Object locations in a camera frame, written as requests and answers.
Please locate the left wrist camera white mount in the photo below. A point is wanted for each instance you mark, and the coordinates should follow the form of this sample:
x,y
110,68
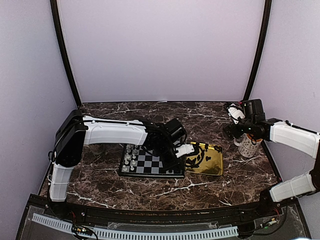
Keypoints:
x,y
184,149

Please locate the yellow inside cactus mug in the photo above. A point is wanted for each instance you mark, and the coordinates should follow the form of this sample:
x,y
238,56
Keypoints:
x,y
247,146

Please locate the left black frame post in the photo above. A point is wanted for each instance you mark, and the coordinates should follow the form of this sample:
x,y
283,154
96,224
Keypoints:
x,y
63,51

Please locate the gold metal tray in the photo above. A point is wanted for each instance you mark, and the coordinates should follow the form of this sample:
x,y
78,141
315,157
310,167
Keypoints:
x,y
207,159

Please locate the black white chess board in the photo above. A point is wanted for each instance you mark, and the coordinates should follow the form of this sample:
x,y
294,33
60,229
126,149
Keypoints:
x,y
135,162

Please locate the white slotted cable duct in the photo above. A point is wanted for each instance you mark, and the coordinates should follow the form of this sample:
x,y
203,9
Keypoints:
x,y
108,234

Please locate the black frame post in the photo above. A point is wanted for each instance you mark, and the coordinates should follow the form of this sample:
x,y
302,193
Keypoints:
x,y
259,49
63,51

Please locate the tall cactus print mug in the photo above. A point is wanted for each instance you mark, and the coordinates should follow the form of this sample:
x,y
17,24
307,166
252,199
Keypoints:
x,y
97,149

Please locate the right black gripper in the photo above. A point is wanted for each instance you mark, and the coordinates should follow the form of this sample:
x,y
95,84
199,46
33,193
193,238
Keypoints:
x,y
237,134

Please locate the right black frame post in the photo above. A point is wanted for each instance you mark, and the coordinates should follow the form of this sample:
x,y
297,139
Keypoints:
x,y
259,49

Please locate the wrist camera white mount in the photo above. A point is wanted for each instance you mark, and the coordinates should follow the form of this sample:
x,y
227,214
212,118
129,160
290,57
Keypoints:
x,y
235,112
184,149

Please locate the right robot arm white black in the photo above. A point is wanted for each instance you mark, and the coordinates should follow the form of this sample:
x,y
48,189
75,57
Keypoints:
x,y
287,140

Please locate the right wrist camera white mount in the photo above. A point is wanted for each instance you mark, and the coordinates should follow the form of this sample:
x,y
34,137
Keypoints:
x,y
235,112

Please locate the black front rail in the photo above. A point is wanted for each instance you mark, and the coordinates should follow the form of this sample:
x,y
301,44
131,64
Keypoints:
x,y
231,214

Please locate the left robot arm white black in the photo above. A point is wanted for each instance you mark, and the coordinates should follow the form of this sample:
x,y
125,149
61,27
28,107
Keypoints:
x,y
79,130

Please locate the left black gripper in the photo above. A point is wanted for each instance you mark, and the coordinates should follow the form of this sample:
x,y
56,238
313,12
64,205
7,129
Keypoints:
x,y
166,165

